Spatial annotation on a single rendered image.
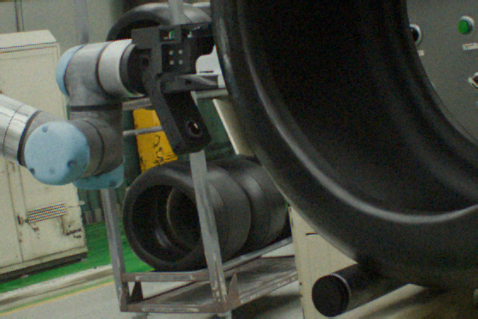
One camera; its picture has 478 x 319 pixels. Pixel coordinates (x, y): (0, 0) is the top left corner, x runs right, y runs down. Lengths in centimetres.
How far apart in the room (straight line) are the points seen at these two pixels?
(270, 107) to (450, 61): 78
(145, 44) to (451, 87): 65
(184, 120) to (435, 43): 64
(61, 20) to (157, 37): 1086
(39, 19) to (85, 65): 1049
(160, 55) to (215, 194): 349
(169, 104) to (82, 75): 16
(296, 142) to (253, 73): 8
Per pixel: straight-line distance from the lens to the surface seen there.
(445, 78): 174
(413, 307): 105
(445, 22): 174
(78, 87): 135
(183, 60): 121
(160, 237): 522
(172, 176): 476
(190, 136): 123
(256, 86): 100
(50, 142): 121
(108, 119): 134
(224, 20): 103
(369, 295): 102
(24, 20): 1165
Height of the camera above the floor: 110
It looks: 3 degrees down
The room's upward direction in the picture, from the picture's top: 9 degrees counter-clockwise
